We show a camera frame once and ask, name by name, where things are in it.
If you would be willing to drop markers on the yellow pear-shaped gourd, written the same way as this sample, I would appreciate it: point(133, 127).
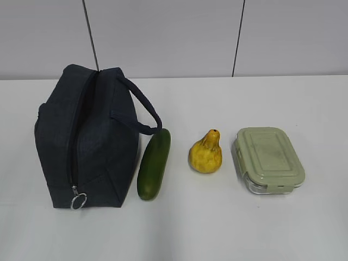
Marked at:
point(205, 156)

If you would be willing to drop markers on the green cucumber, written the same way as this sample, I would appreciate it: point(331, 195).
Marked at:
point(152, 166)

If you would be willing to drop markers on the dark blue lunch bag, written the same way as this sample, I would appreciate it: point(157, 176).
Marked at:
point(87, 137)

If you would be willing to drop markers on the glass container with green lid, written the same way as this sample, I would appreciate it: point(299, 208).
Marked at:
point(266, 161)

